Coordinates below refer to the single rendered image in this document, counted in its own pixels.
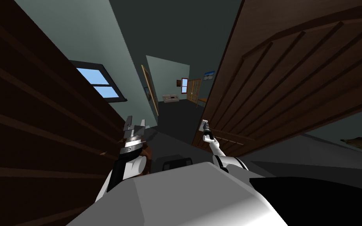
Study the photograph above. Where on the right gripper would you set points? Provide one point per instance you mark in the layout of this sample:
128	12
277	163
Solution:
208	135

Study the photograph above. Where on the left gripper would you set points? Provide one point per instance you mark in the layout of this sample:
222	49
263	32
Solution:
133	139

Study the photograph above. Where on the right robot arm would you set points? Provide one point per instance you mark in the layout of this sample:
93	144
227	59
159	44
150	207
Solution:
309	204

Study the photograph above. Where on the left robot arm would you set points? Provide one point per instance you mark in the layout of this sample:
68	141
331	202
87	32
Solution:
127	168

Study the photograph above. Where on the orange wooden table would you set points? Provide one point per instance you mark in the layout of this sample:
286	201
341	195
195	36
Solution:
202	100

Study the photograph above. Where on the pale wooden door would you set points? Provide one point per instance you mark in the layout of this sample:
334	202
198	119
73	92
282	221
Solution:
150	91

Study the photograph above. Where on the wooden lattice door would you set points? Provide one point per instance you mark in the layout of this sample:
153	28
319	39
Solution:
194	91

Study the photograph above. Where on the beige sofa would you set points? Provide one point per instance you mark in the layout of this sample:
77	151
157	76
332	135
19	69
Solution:
171	98

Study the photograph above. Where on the red framed window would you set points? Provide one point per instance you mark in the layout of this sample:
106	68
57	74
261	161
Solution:
184	85

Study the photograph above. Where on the dark framed window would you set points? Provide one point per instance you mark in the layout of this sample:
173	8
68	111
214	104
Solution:
101	83

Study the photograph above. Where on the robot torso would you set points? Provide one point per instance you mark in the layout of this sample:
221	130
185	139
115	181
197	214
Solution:
184	197

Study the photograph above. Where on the brown panelled door leaf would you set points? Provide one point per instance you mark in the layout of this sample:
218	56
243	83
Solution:
294	78

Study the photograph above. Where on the dark brown slatted wooden panel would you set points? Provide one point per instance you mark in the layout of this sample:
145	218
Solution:
33	125

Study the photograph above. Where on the grey framed wall picture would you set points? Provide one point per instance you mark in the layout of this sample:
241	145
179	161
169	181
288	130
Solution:
147	93

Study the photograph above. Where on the small dark wall picture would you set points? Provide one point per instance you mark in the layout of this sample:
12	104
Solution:
178	83

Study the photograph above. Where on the blue wall picture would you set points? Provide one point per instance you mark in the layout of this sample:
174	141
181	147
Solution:
209	75

